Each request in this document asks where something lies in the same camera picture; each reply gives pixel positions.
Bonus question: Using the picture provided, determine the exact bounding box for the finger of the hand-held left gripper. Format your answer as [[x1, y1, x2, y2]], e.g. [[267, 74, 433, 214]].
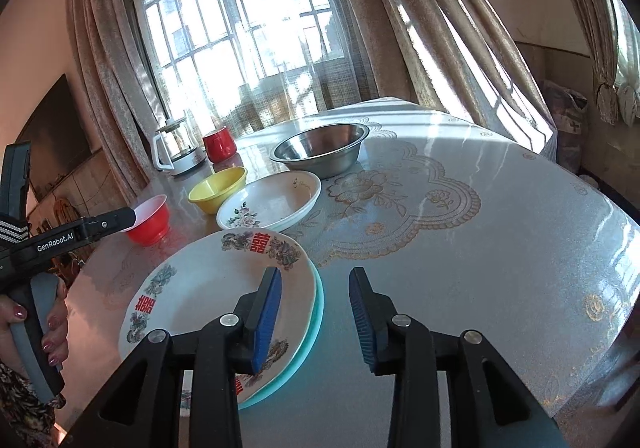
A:
[[81, 207, 139, 243]]

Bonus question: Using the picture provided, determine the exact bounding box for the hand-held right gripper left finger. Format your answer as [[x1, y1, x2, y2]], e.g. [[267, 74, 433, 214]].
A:
[[64, 267, 284, 448]]

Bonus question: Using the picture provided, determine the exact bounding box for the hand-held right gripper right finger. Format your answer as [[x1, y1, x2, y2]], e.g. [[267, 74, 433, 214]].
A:
[[348, 267, 571, 448]]

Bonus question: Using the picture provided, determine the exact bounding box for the red plastic bowl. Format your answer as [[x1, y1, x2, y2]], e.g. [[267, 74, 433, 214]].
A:
[[122, 195, 171, 247]]

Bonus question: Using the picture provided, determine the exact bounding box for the teal plate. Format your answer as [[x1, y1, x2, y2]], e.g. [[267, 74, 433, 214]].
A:
[[239, 268, 325, 411]]

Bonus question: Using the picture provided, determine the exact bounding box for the large floral plate red print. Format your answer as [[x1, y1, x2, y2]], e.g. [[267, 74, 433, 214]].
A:
[[118, 229, 317, 404]]

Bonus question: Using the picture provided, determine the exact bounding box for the yellow plastic bowl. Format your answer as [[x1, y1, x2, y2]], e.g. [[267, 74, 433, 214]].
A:
[[188, 167, 248, 215]]

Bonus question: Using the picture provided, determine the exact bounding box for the small deep floral plate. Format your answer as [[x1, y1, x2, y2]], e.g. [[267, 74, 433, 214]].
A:
[[216, 171, 322, 233]]

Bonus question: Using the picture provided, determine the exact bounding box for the stainless steel bowl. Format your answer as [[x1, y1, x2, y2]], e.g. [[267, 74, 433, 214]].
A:
[[270, 123, 371, 179]]

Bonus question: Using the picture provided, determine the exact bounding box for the person's left forearm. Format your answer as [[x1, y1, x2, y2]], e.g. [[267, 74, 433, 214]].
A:
[[0, 358, 68, 448]]

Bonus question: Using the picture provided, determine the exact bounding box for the person's left hand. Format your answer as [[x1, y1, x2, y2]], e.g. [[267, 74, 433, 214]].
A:
[[0, 281, 69, 374]]

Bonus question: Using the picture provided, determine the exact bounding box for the wooden chair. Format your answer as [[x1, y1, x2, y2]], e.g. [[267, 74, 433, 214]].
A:
[[35, 195, 96, 274]]

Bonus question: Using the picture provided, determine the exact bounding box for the white glass kettle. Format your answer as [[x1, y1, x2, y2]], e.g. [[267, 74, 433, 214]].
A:
[[151, 118, 207, 176]]

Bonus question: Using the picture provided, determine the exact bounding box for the red mug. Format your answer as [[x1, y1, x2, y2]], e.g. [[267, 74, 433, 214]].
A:
[[202, 127, 237, 163]]

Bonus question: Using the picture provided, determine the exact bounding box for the beige velvet curtain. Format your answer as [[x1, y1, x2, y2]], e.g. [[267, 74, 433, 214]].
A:
[[345, 0, 558, 161], [65, 0, 168, 201]]

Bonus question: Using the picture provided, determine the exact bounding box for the grey sack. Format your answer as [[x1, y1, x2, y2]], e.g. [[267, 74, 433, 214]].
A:
[[544, 78, 589, 174]]

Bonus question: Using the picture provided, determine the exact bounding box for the tied-back beige curtain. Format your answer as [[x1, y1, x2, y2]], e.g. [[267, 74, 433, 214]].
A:
[[542, 0, 640, 126]]

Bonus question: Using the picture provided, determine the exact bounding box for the wall television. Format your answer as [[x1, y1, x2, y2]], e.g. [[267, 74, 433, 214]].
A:
[[17, 73, 103, 199]]

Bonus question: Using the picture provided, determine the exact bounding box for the window with grid frame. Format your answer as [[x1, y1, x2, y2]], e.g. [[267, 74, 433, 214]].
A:
[[135, 0, 351, 96]]

